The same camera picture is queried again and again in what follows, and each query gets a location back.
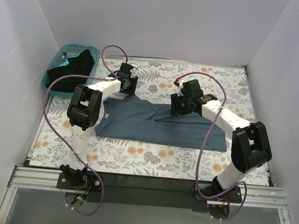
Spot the blue-grey t shirt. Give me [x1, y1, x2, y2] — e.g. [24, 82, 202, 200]
[95, 96, 226, 152]

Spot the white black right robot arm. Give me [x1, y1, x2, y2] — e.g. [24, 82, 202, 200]
[170, 78, 272, 201]

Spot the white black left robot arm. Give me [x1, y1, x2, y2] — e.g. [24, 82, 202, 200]
[60, 63, 138, 190]

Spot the black t shirt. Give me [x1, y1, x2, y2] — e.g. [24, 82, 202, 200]
[44, 49, 95, 93]

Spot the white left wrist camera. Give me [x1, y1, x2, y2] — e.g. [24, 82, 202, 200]
[130, 63, 139, 78]

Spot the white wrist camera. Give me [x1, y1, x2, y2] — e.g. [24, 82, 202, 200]
[174, 78, 187, 96]
[130, 63, 139, 78]

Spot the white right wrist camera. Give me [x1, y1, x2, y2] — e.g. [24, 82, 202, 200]
[174, 78, 187, 96]

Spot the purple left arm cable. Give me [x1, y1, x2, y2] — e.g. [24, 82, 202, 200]
[33, 39, 129, 218]

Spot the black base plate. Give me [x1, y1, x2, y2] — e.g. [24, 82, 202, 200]
[55, 167, 246, 217]

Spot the aluminium frame rail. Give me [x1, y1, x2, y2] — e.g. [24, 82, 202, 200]
[8, 164, 64, 192]

